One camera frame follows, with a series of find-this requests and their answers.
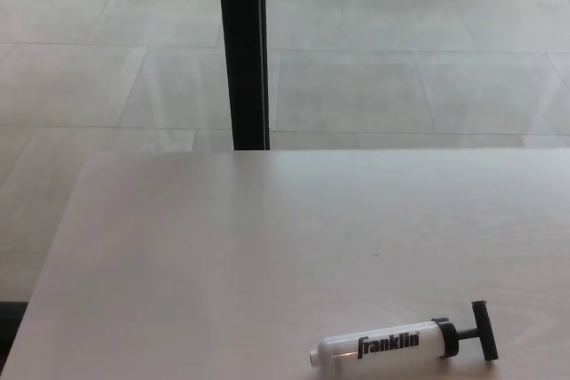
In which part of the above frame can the white Franklin air pump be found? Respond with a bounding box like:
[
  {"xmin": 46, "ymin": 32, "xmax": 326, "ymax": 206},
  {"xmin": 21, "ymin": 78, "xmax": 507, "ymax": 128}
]
[{"xmin": 308, "ymin": 300, "xmax": 500, "ymax": 368}]

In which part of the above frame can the black vertical window post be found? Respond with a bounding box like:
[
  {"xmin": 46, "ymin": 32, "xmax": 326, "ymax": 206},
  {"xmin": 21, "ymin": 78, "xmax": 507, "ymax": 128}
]
[{"xmin": 216, "ymin": 0, "xmax": 272, "ymax": 151}]

